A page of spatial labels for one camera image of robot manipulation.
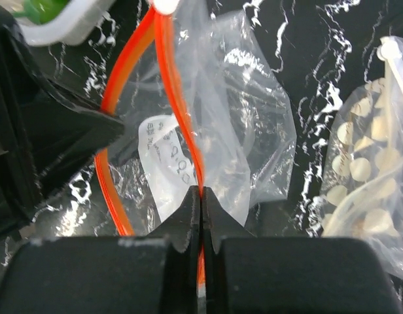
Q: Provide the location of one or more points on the white perforated plastic basket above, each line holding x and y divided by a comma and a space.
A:
71, 26

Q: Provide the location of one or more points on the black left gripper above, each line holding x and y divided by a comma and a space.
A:
43, 126

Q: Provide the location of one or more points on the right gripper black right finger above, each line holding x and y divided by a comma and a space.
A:
248, 274

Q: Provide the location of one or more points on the clear zip bag orange zipper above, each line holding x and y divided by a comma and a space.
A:
201, 108

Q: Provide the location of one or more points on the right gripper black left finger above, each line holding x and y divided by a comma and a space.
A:
155, 273

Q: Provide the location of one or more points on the green toy lime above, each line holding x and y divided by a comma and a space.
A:
41, 11

